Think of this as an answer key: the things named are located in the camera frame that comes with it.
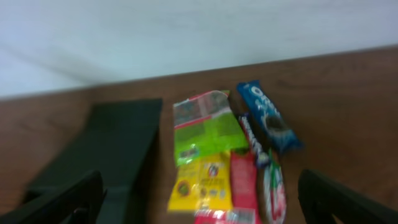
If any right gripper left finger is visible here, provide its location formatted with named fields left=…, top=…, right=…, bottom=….
left=1, top=170, right=106, bottom=224

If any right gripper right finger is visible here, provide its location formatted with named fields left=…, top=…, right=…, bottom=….
left=298, top=169, right=397, bottom=224

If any red green candy pack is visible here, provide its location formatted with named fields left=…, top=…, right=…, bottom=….
left=263, top=148, right=287, bottom=224

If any black gift box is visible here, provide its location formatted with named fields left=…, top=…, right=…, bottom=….
left=22, top=99, right=162, bottom=223

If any blue Oreo cookie pack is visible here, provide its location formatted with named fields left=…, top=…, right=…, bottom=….
left=237, top=80, right=303, bottom=154

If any red snack bag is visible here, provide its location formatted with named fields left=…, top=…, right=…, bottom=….
left=194, top=152, right=262, bottom=224

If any yellow snack bag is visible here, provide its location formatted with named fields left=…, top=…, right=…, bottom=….
left=167, top=151, right=233, bottom=212

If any green snack bag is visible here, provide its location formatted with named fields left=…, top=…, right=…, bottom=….
left=173, top=90, right=249, bottom=166

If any purple Dairy Milk bar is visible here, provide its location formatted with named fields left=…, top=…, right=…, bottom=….
left=238, top=113, right=270, bottom=168

